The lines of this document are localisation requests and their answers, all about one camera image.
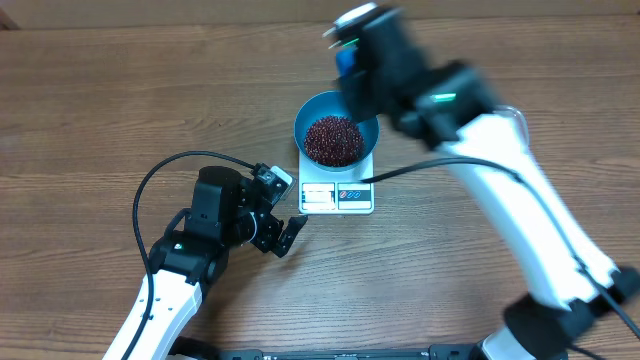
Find blue plastic measuring scoop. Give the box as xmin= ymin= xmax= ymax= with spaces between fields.
xmin=335 ymin=47 xmax=358 ymax=77

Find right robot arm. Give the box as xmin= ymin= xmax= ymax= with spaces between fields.
xmin=329 ymin=3 xmax=639 ymax=359

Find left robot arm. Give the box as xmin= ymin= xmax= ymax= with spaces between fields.
xmin=105 ymin=164 xmax=307 ymax=359

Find teal blue bowl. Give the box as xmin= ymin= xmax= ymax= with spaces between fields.
xmin=293 ymin=91 xmax=380 ymax=172

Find white digital kitchen scale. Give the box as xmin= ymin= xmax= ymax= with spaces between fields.
xmin=298 ymin=153 xmax=375 ymax=215

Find red adzuki beans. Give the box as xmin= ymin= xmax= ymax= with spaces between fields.
xmin=303 ymin=115 xmax=365 ymax=167

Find clear plastic container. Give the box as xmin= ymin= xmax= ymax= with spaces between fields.
xmin=494 ymin=105 xmax=530 ymax=145

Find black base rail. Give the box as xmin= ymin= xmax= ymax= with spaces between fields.
xmin=169 ymin=335 xmax=569 ymax=360

